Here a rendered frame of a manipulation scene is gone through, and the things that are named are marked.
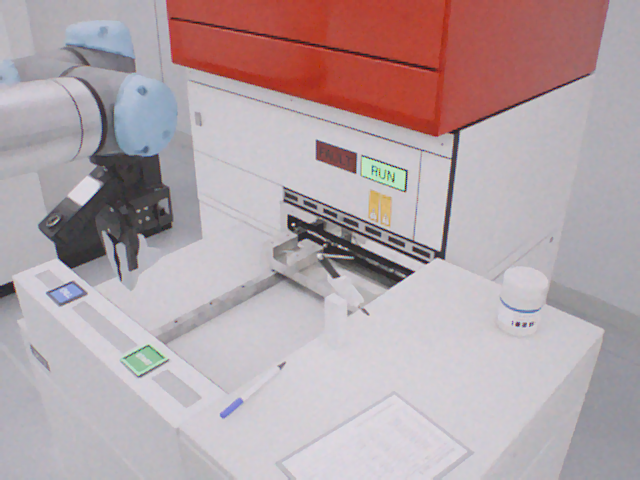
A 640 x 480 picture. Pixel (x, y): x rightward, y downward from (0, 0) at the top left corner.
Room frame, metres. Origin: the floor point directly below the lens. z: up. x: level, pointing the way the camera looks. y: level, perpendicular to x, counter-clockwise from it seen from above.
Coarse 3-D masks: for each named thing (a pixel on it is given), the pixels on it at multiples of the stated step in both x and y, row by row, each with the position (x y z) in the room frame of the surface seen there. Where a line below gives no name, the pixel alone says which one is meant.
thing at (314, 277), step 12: (288, 252) 1.19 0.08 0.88; (276, 264) 1.15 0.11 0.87; (312, 264) 1.14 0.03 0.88; (288, 276) 1.12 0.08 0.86; (300, 276) 1.10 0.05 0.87; (312, 276) 1.09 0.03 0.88; (324, 276) 1.09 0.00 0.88; (348, 276) 1.09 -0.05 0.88; (360, 276) 1.09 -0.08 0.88; (312, 288) 1.08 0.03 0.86; (324, 288) 1.05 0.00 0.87; (360, 288) 1.04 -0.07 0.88; (372, 288) 1.04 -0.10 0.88; (372, 300) 1.00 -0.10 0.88
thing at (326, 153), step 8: (320, 144) 1.25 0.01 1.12; (320, 152) 1.25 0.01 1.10; (328, 152) 1.23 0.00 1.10; (336, 152) 1.22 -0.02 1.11; (344, 152) 1.20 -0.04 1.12; (320, 160) 1.25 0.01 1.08; (328, 160) 1.23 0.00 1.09; (336, 160) 1.22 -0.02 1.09; (344, 160) 1.20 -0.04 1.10; (352, 160) 1.19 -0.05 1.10; (344, 168) 1.20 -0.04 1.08; (352, 168) 1.19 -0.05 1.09
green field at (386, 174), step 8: (368, 160) 1.16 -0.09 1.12; (368, 168) 1.16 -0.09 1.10; (376, 168) 1.14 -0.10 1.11; (384, 168) 1.13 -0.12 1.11; (392, 168) 1.12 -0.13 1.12; (368, 176) 1.16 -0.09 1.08; (376, 176) 1.14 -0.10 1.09; (384, 176) 1.13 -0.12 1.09; (392, 176) 1.12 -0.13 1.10; (400, 176) 1.10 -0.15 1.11; (392, 184) 1.11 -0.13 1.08; (400, 184) 1.10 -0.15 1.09
